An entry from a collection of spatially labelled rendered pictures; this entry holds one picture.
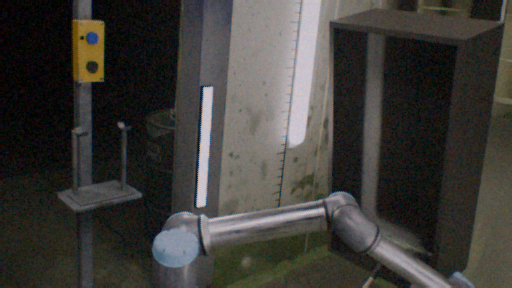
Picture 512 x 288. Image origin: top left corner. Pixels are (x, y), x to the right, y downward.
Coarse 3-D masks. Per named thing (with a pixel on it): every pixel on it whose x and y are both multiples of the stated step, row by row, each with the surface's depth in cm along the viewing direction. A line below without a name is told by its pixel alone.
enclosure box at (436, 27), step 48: (336, 48) 225; (384, 48) 241; (432, 48) 224; (480, 48) 188; (336, 96) 235; (384, 96) 251; (432, 96) 232; (480, 96) 201; (336, 144) 245; (384, 144) 261; (432, 144) 240; (480, 144) 215; (384, 192) 271; (432, 192) 249; (336, 240) 271; (432, 240) 259
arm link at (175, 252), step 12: (156, 240) 168; (168, 240) 169; (180, 240) 169; (192, 240) 170; (156, 252) 165; (168, 252) 163; (180, 252) 164; (192, 252) 166; (156, 264) 166; (168, 264) 164; (180, 264) 164; (192, 264) 168; (156, 276) 167; (168, 276) 165; (180, 276) 166; (192, 276) 169
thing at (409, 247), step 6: (384, 234) 217; (390, 234) 216; (396, 240) 219; (402, 246) 220; (408, 246) 223; (414, 246) 226; (414, 252) 226; (426, 252) 230; (378, 264) 226; (378, 270) 225; (372, 276) 227
